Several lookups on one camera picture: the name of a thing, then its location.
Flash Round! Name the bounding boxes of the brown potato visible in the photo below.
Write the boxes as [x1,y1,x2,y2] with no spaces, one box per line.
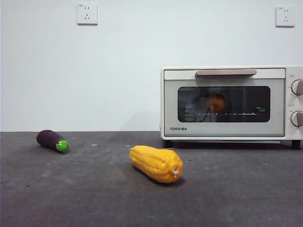
[207,93,227,113]

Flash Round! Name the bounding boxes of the cream Toshiba toaster oven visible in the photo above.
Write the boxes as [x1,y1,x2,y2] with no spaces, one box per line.
[160,65,303,149]

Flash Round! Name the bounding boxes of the beige oven knob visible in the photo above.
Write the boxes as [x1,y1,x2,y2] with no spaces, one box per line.
[290,110,303,127]
[291,79,303,96]

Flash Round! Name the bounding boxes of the yellow toy corn cob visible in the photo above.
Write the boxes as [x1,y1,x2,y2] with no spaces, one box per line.
[129,145,184,183]

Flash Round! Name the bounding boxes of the purple toy eggplant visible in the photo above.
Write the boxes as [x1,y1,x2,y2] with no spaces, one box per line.
[36,129,70,154]

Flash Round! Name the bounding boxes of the white wall power outlet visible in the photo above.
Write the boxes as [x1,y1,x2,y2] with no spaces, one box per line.
[76,3,98,26]
[275,6,296,27]

